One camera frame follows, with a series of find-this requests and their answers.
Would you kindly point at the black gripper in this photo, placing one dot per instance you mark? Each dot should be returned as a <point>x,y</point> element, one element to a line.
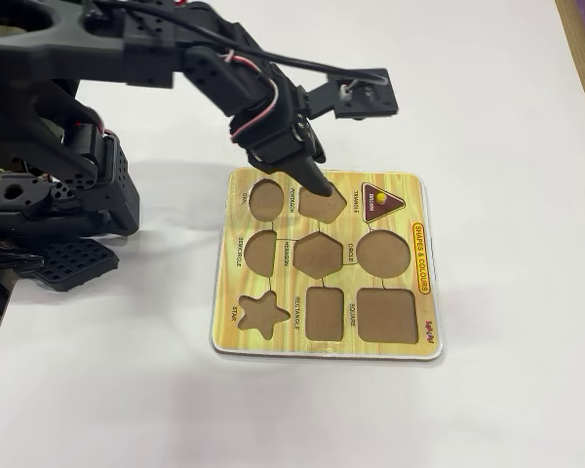
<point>284,157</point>

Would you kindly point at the brown triangle piece yellow pin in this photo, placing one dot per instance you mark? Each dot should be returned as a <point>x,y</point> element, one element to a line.
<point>370,205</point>

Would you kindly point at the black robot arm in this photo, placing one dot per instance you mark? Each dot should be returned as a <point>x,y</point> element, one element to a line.
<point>127,63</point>

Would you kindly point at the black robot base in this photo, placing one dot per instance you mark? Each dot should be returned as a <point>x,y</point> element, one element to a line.
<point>112,195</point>

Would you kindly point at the wooden shape puzzle board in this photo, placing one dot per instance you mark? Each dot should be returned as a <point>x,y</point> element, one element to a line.
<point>351,282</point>

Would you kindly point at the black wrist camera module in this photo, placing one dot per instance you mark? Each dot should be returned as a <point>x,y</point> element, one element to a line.
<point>370,97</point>

